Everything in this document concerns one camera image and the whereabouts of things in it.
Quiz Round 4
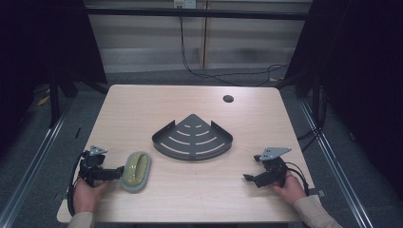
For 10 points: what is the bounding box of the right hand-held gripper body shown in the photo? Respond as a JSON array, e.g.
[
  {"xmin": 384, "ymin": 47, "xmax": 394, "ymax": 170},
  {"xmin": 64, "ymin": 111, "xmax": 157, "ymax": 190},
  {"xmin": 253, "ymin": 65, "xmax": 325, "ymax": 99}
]
[{"xmin": 255, "ymin": 146, "xmax": 293, "ymax": 189}]

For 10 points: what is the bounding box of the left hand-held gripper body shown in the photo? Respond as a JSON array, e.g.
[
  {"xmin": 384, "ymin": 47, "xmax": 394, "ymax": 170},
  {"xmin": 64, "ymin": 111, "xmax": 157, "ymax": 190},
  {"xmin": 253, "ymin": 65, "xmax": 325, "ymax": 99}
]
[{"xmin": 79, "ymin": 145, "xmax": 108, "ymax": 187}]

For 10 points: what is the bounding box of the person's right hand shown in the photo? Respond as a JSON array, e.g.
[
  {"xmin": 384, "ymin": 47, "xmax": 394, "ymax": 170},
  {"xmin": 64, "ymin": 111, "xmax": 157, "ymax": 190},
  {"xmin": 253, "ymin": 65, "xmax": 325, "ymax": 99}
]
[{"xmin": 270, "ymin": 173, "xmax": 307, "ymax": 207}]

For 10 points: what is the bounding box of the person's left hand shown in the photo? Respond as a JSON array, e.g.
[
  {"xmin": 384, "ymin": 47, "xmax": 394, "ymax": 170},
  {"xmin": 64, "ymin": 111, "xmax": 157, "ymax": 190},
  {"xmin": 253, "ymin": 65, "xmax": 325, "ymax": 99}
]
[{"xmin": 73, "ymin": 179, "xmax": 112, "ymax": 215}]

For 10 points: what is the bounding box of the dark grey corner shelf rack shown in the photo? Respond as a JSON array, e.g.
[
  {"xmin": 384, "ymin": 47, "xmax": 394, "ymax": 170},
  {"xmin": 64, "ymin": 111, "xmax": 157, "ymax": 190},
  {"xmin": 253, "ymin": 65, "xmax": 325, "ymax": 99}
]
[{"xmin": 151, "ymin": 113, "xmax": 234, "ymax": 162}]

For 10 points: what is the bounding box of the black metal stand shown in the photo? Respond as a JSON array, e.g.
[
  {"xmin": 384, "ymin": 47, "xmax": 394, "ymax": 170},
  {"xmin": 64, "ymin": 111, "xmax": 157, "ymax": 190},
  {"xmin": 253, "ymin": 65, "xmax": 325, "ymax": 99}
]
[{"xmin": 48, "ymin": 70, "xmax": 62, "ymax": 129}]

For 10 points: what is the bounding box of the yellow tape piece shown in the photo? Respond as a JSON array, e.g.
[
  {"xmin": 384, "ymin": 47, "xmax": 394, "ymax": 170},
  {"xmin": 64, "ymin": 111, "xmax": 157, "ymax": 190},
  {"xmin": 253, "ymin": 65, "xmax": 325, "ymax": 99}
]
[{"xmin": 36, "ymin": 94, "xmax": 51, "ymax": 107}]

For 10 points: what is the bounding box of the black curtain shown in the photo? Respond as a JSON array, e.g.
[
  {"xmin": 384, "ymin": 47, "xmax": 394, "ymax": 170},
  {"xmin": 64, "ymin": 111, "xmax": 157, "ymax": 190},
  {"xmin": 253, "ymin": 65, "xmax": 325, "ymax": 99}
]
[
  {"xmin": 283, "ymin": 0, "xmax": 403, "ymax": 200},
  {"xmin": 0, "ymin": 0, "xmax": 108, "ymax": 153}
]

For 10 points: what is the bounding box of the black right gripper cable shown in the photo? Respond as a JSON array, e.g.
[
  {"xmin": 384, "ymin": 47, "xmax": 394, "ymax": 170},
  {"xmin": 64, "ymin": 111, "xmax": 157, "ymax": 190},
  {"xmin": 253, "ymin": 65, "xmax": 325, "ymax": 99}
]
[{"xmin": 284, "ymin": 161, "xmax": 310, "ymax": 197}]

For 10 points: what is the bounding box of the grey strap piece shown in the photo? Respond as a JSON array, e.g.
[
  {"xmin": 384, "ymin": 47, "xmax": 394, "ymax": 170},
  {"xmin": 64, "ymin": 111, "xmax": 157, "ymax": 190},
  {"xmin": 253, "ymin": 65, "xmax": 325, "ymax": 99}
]
[{"xmin": 308, "ymin": 188, "xmax": 326, "ymax": 199}]

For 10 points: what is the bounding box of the metal floor rail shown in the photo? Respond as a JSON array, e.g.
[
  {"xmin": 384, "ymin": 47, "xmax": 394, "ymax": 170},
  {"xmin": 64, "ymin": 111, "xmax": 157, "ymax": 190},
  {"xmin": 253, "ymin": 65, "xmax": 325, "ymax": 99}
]
[
  {"xmin": 298, "ymin": 100, "xmax": 375, "ymax": 228},
  {"xmin": 0, "ymin": 105, "xmax": 74, "ymax": 228}
]

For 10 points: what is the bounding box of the black cable on floor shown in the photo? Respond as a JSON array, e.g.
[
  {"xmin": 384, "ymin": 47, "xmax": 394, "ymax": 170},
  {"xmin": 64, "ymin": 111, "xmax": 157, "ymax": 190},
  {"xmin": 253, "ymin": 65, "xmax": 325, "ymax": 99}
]
[{"xmin": 179, "ymin": 16, "xmax": 290, "ymax": 87}]

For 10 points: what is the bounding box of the black horizontal frame bar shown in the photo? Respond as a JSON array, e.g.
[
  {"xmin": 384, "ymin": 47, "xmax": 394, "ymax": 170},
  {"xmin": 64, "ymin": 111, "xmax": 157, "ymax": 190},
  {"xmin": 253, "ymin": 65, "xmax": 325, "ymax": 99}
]
[{"xmin": 85, "ymin": 7, "xmax": 314, "ymax": 22}]

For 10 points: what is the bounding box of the white wall outlet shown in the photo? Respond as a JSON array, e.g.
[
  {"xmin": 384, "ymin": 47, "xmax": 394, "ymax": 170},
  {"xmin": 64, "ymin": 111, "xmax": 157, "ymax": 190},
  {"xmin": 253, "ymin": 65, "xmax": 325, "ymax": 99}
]
[{"xmin": 173, "ymin": 0, "xmax": 198, "ymax": 10}]

